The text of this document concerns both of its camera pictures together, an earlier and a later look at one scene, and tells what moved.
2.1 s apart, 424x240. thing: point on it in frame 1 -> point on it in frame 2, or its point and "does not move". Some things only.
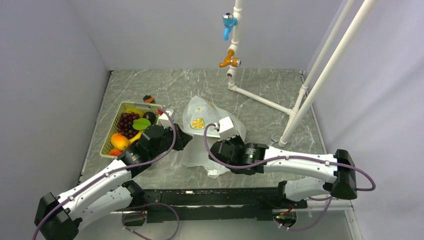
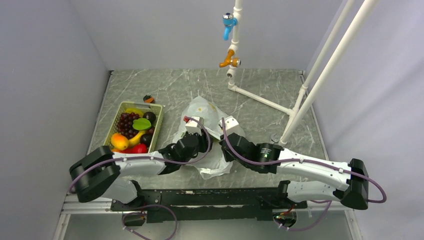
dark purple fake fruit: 150,116 does not move
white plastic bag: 199,112 does not move
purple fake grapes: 125,124 does not move
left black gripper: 182,138 -> 204,139
